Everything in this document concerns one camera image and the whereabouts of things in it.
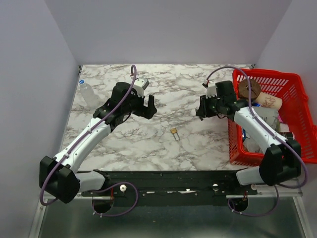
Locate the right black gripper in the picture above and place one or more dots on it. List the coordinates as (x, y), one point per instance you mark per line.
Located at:
(202, 111)

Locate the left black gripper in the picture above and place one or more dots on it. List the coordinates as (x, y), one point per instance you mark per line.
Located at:
(147, 112)

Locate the small brass padlock with key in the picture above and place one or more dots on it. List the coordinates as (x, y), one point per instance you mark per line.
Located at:
(175, 134)

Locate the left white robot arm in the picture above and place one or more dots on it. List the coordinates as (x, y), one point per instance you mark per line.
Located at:
(59, 175)

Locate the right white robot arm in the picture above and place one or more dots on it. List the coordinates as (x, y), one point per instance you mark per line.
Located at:
(281, 161)

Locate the brown round wooden block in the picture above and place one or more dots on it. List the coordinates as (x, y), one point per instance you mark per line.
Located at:
(244, 88)

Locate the clear plastic water bottle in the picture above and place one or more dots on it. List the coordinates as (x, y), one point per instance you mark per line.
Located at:
(88, 94)

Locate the beige printed cylinder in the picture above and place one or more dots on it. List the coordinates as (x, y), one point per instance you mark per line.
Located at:
(269, 101)

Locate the grey printed pouch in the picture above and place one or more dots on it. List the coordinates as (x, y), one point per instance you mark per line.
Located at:
(269, 115)

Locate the red plastic basket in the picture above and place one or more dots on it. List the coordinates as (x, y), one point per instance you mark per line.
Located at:
(294, 112)

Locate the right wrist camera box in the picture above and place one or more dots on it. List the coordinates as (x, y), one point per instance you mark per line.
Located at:
(211, 90)

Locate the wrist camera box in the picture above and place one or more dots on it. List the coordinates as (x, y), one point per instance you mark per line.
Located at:
(140, 86)
(211, 90)

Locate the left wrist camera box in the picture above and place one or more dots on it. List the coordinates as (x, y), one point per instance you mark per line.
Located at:
(140, 86)

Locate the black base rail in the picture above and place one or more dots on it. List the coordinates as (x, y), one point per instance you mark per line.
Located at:
(123, 191)

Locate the aluminium frame rail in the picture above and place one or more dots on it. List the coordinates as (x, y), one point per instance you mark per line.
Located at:
(269, 191)

